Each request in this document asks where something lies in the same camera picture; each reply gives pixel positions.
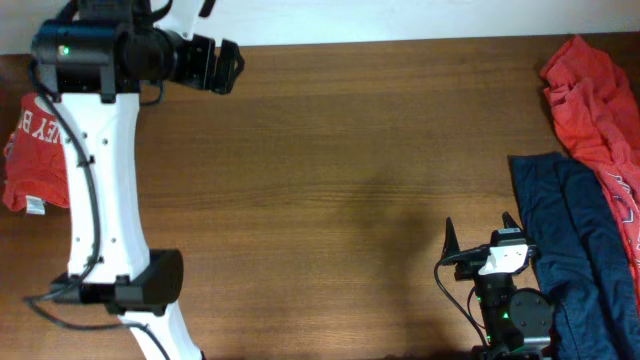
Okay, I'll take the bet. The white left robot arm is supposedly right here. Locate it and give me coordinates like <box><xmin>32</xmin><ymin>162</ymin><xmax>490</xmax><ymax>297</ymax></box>
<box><xmin>29</xmin><ymin>0</ymin><xmax>245</xmax><ymax>359</ymax></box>

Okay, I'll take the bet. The navy blue garment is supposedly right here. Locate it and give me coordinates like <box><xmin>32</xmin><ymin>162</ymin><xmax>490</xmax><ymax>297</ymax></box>
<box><xmin>509</xmin><ymin>153</ymin><xmax>639</xmax><ymax>359</ymax></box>

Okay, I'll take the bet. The orange printed t-shirt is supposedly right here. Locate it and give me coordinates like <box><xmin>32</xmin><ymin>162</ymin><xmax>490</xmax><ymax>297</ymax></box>
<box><xmin>2</xmin><ymin>93</ymin><xmax>70</xmax><ymax>215</ymax></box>

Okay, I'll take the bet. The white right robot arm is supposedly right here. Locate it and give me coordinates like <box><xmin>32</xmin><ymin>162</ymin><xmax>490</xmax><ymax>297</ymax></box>
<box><xmin>434</xmin><ymin>212</ymin><xmax>554</xmax><ymax>360</ymax></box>

